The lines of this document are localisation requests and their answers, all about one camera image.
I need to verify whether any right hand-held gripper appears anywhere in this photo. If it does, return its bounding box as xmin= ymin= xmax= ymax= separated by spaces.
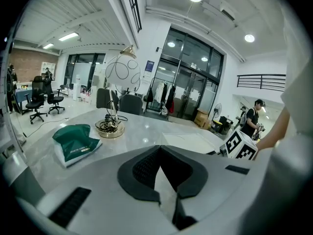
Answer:
xmin=219 ymin=129 xmax=259 ymax=161

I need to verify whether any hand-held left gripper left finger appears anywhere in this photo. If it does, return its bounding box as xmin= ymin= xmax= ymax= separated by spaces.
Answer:
xmin=117 ymin=145 xmax=161 ymax=203

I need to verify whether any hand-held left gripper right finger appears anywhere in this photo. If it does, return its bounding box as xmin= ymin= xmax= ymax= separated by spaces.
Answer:
xmin=160 ymin=145 xmax=209 ymax=231

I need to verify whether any person's right forearm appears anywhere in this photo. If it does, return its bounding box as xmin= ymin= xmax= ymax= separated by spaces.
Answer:
xmin=255 ymin=106 xmax=291 ymax=152

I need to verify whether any cardboard box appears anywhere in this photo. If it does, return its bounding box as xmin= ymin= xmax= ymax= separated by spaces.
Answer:
xmin=194 ymin=108 xmax=212 ymax=130

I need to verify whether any black standing fan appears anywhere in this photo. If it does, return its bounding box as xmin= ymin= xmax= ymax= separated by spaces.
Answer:
xmin=211 ymin=102 xmax=224 ymax=133

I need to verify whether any person's white shirt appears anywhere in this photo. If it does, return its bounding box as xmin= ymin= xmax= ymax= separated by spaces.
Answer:
xmin=244 ymin=0 xmax=313 ymax=235

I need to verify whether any black balcony railing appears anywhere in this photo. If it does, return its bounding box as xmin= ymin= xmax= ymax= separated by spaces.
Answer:
xmin=124 ymin=0 xmax=143 ymax=33
xmin=236 ymin=73 xmax=287 ymax=92

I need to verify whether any green tissue packet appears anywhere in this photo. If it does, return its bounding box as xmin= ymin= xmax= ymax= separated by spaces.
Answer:
xmin=52 ymin=124 xmax=103 ymax=169

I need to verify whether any dark grey armchair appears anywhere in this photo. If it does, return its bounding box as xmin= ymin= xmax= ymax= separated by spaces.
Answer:
xmin=95 ymin=88 xmax=120 ymax=110
xmin=118 ymin=93 xmax=144 ymax=116

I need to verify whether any black clothes rack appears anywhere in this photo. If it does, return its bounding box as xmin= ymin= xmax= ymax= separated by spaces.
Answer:
xmin=144 ymin=77 xmax=177 ymax=118

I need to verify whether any black framed glass door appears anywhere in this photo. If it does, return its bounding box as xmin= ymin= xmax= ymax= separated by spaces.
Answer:
xmin=144 ymin=27 xmax=224 ymax=122

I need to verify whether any gold globe table lamp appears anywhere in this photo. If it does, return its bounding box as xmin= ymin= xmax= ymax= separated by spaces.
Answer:
xmin=94 ymin=45 xmax=142 ymax=140

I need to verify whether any white water dispenser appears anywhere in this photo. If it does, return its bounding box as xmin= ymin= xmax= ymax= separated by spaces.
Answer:
xmin=71 ymin=74 xmax=82 ymax=102

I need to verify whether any black office chair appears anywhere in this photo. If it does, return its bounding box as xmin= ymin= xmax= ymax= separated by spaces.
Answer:
xmin=44 ymin=78 xmax=66 ymax=115
xmin=25 ymin=75 xmax=48 ymax=125

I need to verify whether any ceiling air conditioner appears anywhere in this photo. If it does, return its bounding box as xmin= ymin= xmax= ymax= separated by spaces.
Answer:
xmin=219 ymin=2 xmax=237 ymax=22

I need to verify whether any white metal shelf rack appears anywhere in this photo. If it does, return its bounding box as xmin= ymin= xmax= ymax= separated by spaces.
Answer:
xmin=0 ymin=57 xmax=28 ymax=161

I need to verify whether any white bookshelf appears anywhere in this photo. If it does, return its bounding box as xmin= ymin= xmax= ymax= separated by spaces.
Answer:
xmin=41 ymin=61 xmax=59 ymax=81

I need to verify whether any blue table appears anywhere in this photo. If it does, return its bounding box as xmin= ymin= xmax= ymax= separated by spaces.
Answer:
xmin=14 ymin=88 xmax=34 ymax=115

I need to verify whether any long ceiling tube light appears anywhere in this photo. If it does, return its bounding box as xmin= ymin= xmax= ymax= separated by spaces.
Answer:
xmin=58 ymin=32 xmax=80 ymax=42

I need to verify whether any blue wall poster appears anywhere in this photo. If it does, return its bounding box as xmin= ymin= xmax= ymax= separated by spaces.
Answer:
xmin=145 ymin=60 xmax=156 ymax=78

